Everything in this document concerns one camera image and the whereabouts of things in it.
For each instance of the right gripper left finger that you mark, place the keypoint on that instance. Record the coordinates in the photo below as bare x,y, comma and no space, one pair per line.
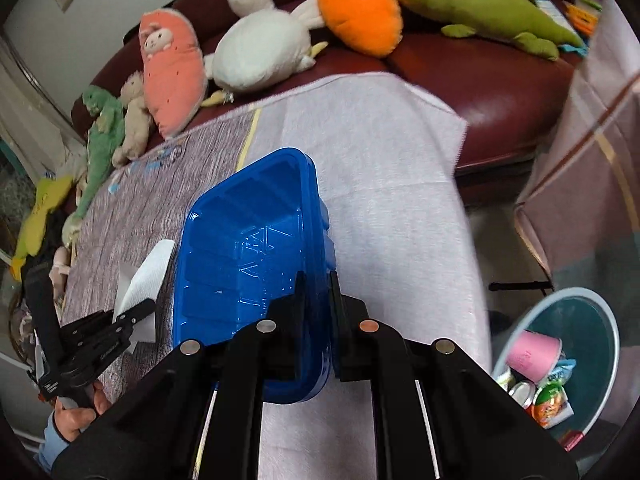
198,413

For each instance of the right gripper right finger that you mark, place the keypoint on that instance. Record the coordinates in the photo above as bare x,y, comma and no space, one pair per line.
436,413

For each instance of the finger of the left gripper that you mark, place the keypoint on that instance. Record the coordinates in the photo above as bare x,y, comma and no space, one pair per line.
101,325
97,352

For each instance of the white paper napkin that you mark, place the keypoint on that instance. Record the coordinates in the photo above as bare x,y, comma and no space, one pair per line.
138,284

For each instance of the silver red drink can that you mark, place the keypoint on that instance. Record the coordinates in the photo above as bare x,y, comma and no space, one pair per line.
523,393

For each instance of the pink paper cup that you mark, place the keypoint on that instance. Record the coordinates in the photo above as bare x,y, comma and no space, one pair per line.
533,355

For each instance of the blue plastic tray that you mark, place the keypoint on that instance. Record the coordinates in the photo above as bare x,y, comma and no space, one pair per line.
242,245

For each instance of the light blue trash bin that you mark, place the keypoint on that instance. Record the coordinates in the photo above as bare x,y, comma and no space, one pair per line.
589,333

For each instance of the person's left hand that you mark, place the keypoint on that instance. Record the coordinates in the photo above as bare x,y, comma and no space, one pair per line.
70,421

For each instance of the white paper cup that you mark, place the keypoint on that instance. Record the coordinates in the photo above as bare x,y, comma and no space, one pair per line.
505,378

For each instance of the orange lid snack cup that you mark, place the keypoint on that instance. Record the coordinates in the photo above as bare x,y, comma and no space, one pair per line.
551,406

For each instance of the blue snack wrapper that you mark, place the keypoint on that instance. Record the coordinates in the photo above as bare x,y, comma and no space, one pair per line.
561,372

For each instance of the yellow plush toy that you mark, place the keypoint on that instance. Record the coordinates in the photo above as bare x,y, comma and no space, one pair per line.
50,194

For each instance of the beige bear plush toy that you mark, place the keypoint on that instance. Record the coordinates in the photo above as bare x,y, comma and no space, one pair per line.
138,121

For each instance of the green crocodile plush toy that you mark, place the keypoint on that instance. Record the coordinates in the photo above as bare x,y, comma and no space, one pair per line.
105,135

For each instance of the plaid blanket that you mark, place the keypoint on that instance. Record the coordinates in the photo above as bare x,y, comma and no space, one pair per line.
579,212

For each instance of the pink carrot plush toy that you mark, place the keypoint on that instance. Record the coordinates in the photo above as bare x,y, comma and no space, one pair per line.
174,81

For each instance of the white duck plush toy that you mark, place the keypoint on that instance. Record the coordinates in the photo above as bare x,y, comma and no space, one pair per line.
266,46

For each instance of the dark red leather sofa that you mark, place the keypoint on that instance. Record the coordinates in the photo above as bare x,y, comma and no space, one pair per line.
510,99

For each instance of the orange carrot plush toy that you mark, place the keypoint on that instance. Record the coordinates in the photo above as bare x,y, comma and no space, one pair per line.
371,27

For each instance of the green dinosaur plush toy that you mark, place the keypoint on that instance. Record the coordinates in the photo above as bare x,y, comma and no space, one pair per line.
519,23

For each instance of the colourful toy books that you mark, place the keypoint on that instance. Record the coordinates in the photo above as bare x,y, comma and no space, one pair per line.
578,16

